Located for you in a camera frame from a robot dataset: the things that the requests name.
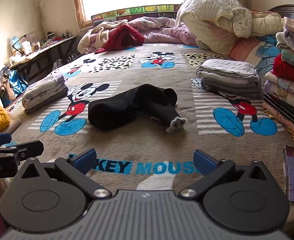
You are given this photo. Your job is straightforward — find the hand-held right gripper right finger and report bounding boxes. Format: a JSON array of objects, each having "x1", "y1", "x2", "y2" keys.
[{"x1": 177, "y1": 149, "x2": 275, "y2": 200}]

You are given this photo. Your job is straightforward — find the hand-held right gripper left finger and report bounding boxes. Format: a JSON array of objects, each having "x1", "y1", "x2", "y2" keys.
[{"x1": 16, "y1": 148, "x2": 113, "y2": 201}]

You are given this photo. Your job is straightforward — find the black pants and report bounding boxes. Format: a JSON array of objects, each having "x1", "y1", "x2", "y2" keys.
[{"x1": 88, "y1": 84, "x2": 187, "y2": 133}]

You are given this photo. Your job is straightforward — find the stack of folded clothes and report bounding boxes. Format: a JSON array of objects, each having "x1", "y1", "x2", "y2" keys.
[{"x1": 262, "y1": 17, "x2": 294, "y2": 148}]

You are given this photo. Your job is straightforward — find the beige pink cushion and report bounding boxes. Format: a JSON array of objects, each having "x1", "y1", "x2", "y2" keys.
[{"x1": 2, "y1": 110, "x2": 23, "y2": 133}]

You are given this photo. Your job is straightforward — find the folded grey blanket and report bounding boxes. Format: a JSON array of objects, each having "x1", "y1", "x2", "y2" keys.
[{"x1": 24, "y1": 97, "x2": 64, "y2": 116}]

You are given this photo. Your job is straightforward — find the cartoon printed blanket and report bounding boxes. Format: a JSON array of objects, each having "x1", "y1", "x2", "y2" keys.
[{"x1": 2, "y1": 42, "x2": 294, "y2": 205}]

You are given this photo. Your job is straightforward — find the brown cloth pile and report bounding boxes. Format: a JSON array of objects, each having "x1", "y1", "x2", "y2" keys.
[{"x1": 0, "y1": 65, "x2": 16, "y2": 101}]

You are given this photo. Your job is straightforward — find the blue bag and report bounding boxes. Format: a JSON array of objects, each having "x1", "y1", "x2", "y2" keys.
[{"x1": 8, "y1": 69, "x2": 29, "y2": 96}]

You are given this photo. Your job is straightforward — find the folded floral blanket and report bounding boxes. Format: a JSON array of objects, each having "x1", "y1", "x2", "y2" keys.
[{"x1": 22, "y1": 73, "x2": 69, "y2": 110}]

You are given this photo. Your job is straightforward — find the folded grey garment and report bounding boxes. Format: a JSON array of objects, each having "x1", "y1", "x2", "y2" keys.
[{"x1": 200, "y1": 77, "x2": 265, "y2": 99}]

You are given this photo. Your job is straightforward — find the folded white quilted garment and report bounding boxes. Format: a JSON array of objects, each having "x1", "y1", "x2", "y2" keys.
[{"x1": 196, "y1": 59, "x2": 261, "y2": 81}]

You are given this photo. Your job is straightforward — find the dark desk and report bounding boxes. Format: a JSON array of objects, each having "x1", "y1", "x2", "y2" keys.
[{"x1": 8, "y1": 35, "x2": 77, "y2": 81}]

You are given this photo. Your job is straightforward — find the clutter of desk items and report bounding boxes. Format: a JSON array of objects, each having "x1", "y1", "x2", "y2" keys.
[{"x1": 9, "y1": 30, "x2": 72, "y2": 64}]

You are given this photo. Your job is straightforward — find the salmon pink pillow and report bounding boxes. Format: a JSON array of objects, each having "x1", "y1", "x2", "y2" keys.
[{"x1": 230, "y1": 38, "x2": 262, "y2": 62}]

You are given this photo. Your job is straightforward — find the cream fleece blanket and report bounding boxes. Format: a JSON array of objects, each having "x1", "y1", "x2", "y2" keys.
[{"x1": 77, "y1": 21, "x2": 128, "y2": 55}]

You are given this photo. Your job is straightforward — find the blue printed cloth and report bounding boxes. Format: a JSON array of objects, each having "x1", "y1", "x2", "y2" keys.
[{"x1": 255, "y1": 35, "x2": 286, "y2": 77}]

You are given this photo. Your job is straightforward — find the red garment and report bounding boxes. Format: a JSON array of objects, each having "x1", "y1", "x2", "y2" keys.
[{"x1": 95, "y1": 24, "x2": 145, "y2": 54}]

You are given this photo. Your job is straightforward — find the pink quilt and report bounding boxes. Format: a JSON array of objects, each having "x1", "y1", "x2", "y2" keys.
[{"x1": 127, "y1": 16, "x2": 198, "y2": 47}]

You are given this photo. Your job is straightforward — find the cream padded jacket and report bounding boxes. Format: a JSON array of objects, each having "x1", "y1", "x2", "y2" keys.
[{"x1": 174, "y1": 0, "x2": 285, "y2": 56}]

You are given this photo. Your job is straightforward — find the colourful alphabet play mat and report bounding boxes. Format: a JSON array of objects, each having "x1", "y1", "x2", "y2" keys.
[{"x1": 91, "y1": 4, "x2": 184, "y2": 27}]

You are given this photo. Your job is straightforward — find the dark wooden headboard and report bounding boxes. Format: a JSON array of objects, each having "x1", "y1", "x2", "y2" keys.
[{"x1": 269, "y1": 4, "x2": 294, "y2": 22}]

